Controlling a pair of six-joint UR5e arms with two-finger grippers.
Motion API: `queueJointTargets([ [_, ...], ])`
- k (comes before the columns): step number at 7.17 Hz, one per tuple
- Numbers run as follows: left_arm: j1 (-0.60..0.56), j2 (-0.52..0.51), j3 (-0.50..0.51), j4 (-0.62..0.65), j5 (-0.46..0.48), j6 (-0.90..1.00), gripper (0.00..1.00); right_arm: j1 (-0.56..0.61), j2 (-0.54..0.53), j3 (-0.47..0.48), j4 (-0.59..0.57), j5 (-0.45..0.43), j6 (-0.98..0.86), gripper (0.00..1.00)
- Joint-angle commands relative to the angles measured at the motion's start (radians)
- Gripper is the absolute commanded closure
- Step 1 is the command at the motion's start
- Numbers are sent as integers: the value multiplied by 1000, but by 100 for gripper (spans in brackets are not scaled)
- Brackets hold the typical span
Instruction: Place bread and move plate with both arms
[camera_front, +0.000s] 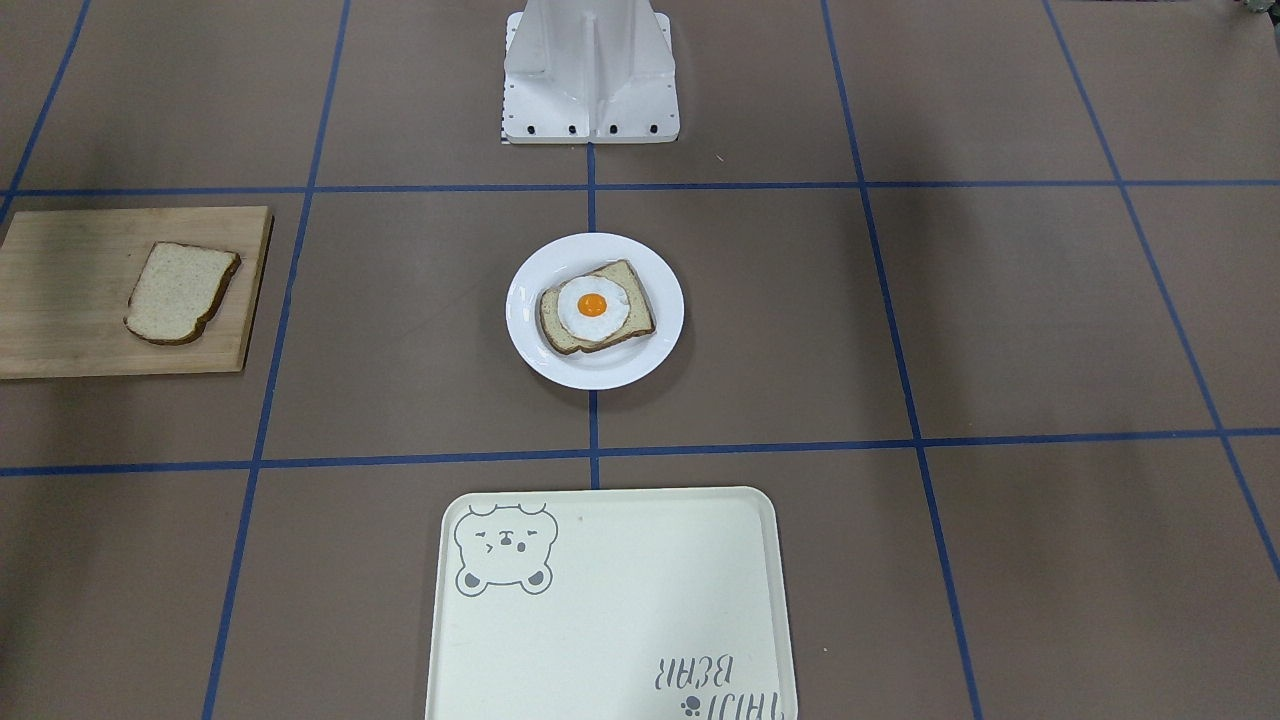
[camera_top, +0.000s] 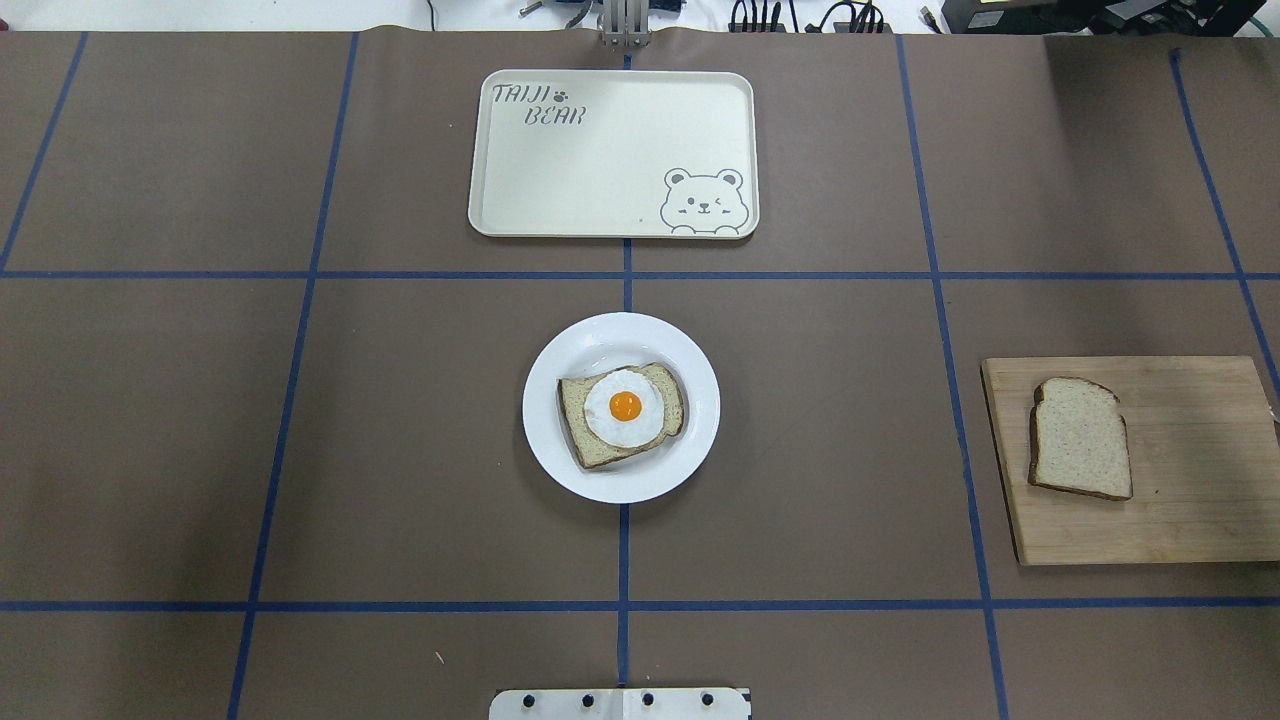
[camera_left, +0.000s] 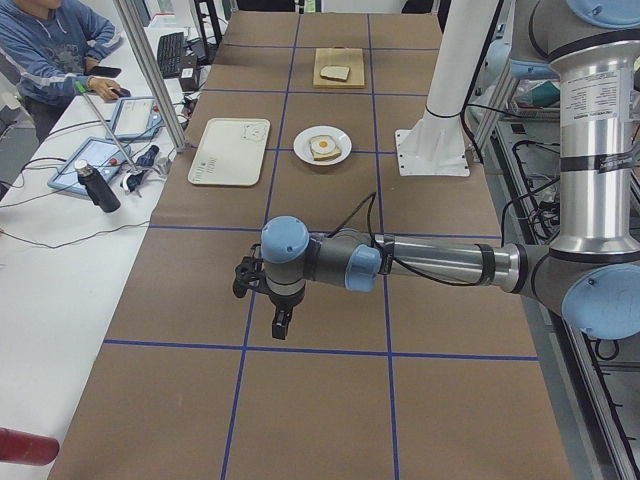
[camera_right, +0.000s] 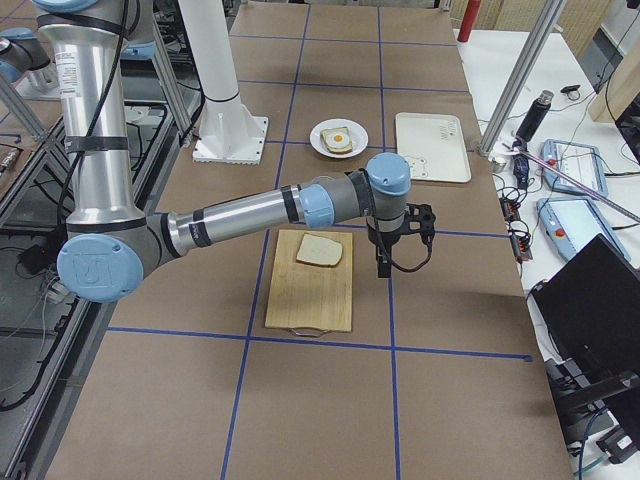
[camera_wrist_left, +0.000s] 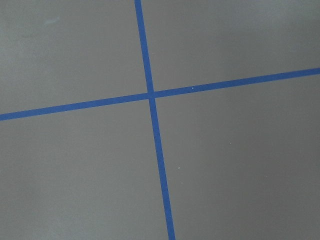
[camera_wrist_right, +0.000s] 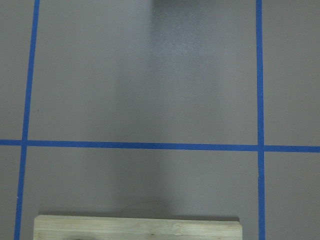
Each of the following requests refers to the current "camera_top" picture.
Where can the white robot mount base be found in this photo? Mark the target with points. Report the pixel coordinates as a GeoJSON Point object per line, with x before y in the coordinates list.
{"type": "Point", "coordinates": [623, 703]}

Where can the bread slice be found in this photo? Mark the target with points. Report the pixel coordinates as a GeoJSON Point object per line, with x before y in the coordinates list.
{"type": "Point", "coordinates": [592, 453]}
{"type": "Point", "coordinates": [1078, 440]}

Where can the fried egg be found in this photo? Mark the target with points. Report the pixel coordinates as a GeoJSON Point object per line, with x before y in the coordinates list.
{"type": "Point", "coordinates": [625, 409]}

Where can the aluminium frame post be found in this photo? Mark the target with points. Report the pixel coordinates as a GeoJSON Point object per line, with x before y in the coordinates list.
{"type": "Point", "coordinates": [625, 23]}

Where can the white round plate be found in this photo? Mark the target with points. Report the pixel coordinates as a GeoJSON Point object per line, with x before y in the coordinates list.
{"type": "Point", "coordinates": [607, 342]}

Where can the wooden cutting board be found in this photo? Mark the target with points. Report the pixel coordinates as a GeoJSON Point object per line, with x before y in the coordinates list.
{"type": "Point", "coordinates": [1202, 448]}

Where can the cream bear serving tray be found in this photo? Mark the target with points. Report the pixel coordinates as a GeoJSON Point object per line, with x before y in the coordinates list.
{"type": "Point", "coordinates": [593, 153]}

